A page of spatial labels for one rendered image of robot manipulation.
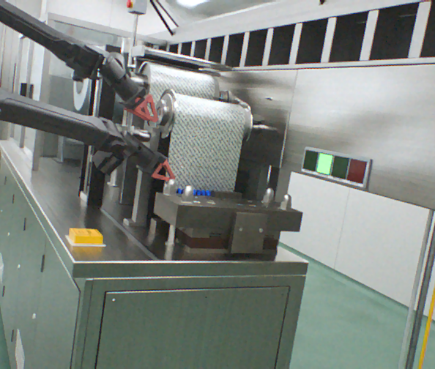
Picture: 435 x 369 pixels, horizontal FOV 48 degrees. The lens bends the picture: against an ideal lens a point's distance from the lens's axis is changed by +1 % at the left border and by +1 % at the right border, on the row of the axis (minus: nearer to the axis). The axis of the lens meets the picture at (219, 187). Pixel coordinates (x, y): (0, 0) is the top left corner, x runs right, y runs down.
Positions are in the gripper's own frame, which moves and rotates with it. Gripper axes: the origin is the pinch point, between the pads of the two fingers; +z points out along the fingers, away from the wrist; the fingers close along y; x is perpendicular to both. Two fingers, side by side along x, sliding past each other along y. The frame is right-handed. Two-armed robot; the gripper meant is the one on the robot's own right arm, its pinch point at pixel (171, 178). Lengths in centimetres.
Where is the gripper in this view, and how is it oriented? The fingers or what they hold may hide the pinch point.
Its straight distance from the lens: 142.8
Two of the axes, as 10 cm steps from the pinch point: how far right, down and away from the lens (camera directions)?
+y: 4.6, 1.9, -8.7
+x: 5.7, -8.1, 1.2
